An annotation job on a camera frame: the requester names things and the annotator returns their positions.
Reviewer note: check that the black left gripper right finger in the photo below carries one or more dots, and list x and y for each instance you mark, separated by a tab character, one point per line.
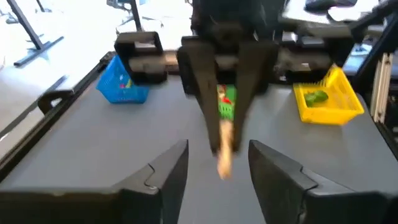
311	208

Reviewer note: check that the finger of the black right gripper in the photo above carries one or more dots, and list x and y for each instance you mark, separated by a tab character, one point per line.
248	87
206	93

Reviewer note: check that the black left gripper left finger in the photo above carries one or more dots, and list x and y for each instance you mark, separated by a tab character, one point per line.
124	205

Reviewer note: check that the small red toy mushroom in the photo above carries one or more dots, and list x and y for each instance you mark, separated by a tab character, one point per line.
226	100

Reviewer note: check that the green toy pepper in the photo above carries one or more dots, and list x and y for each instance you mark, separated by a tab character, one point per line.
310	100

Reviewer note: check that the toy pieces mid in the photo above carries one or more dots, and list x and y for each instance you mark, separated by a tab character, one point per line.
321	96

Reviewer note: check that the red toy chili pepper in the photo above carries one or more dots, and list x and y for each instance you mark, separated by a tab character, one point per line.
127	84

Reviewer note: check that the green plastic basket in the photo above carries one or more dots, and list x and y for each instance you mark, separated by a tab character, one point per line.
227	112

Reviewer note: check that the gray table mat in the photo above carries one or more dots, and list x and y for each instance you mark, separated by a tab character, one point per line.
93	149

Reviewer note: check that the yellow plastic basket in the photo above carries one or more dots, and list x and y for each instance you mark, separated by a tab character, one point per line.
329	115

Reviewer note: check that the blue plastic basket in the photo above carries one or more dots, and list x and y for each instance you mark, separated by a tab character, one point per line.
112	90

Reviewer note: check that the black standing desk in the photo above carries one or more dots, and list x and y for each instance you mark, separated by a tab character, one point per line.
34	40

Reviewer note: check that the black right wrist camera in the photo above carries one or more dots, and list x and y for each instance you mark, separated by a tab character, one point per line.
143	71

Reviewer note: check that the silver aluminium frame post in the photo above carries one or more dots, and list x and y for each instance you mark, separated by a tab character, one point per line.
382	90

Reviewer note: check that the black frame strut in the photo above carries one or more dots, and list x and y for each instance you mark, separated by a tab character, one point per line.
382	46

